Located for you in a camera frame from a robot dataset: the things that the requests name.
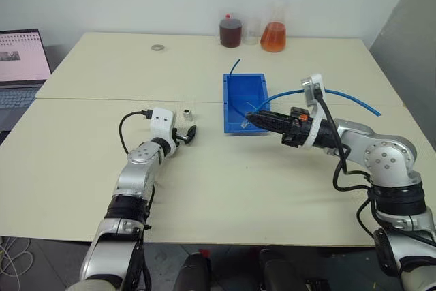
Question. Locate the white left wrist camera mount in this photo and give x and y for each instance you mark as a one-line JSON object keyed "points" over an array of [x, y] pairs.
{"points": [[160, 123]]}

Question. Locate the beaker with dark liquid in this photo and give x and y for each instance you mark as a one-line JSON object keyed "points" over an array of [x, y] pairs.
{"points": [[231, 33]]}

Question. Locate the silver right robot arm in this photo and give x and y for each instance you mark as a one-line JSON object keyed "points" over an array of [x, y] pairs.
{"points": [[388, 161]]}

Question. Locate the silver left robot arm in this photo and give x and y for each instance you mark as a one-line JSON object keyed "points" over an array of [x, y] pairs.
{"points": [[131, 182]]}

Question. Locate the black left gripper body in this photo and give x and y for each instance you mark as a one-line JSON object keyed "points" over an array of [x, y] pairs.
{"points": [[178, 136]]}

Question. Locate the dark rounded shape red mark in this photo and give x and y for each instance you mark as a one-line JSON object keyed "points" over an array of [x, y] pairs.
{"points": [[194, 272]]}

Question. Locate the blue plastic bin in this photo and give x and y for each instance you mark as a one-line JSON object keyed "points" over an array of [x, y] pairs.
{"points": [[243, 95]]}

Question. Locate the flask with orange liquid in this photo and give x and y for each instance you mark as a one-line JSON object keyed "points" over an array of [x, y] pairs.
{"points": [[273, 37]]}

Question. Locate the empty clear beaker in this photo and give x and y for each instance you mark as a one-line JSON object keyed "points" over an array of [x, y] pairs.
{"points": [[251, 33]]}

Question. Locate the open laptop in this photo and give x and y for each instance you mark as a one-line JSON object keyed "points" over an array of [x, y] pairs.
{"points": [[18, 66]]}

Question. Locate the metal washer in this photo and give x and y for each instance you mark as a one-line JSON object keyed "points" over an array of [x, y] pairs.
{"points": [[157, 47]]}

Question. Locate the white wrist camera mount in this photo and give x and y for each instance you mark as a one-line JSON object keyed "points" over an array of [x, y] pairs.
{"points": [[160, 123], [313, 98]]}

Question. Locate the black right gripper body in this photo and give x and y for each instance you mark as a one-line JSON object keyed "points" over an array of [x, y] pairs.
{"points": [[296, 131]]}

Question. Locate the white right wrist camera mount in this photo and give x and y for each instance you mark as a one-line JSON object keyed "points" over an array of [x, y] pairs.
{"points": [[313, 98]]}

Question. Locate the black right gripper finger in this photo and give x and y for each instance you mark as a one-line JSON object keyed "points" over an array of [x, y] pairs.
{"points": [[272, 117], [269, 126]]}

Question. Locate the white coupler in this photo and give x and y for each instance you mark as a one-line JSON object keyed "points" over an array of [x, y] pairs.
{"points": [[186, 114]]}

